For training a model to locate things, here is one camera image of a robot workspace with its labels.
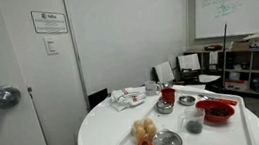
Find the white box with red print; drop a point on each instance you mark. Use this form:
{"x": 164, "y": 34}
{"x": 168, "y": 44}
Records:
{"x": 236, "y": 85}

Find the white wall sign plaque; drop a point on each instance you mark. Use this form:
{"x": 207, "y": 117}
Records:
{"x": 49, "y": 21}

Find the small steel bowl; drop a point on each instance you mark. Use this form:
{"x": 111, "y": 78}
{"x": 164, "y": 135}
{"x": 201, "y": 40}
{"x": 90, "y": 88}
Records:
{"x": 187, "y": 100}

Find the white square panel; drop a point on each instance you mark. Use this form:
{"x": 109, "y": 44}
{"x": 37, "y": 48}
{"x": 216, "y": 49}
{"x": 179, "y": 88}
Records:
{"x": 164, "y": 71}
{"x": 189, "y": 62}

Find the tan egg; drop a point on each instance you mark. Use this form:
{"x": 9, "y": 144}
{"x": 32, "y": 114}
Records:
{"x": 138, "y": 125}
{"x": 147, "y": 122}
{"x": 140, "y": 134}
{"x": 151, "y": 129}

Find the steel pot with glass lid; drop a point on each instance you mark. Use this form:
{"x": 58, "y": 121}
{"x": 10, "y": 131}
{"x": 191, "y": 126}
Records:
{"x": 167, "y": 143}

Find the red cup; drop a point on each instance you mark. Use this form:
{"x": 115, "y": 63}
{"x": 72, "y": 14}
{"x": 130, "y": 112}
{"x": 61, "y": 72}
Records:
{"x": 168, "y": 95}

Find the cardboard box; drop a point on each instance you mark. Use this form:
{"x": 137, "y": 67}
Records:
{"x": 241, "y": 45}

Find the red bowl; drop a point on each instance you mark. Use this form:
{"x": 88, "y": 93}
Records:
{"x": 204, "y": 105}

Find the dark beans in bowl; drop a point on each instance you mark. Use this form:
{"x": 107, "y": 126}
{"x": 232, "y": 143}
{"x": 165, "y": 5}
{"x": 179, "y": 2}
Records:
{"x": 218, "y": 112}

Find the white light switch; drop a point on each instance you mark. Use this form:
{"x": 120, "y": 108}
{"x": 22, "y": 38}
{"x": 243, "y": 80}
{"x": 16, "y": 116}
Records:
{"x": 51, "y": 45}

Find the white cloth with red print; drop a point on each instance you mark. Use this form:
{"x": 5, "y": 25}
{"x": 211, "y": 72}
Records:
{"x": 124, "y": 98}

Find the white plastic tray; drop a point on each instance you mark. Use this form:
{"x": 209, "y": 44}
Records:
{"x": 225, "y": 135}

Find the white mug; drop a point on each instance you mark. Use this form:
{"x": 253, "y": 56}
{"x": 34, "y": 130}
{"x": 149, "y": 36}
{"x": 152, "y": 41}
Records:
{"x": 151, "y": 87}

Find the small steel cup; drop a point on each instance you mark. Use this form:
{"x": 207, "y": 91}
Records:
{"x": 165, "y": 85}

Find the thin black pole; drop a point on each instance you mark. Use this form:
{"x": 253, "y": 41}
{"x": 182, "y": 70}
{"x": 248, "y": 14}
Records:
{"x": 225, "y": 53}

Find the black box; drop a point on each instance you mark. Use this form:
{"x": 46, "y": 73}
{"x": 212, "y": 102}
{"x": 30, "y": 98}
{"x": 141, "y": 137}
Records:
{"x": 98, "y": 97}

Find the clear egg carton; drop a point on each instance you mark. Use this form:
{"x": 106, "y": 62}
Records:
{"x": 144, "y": 127}

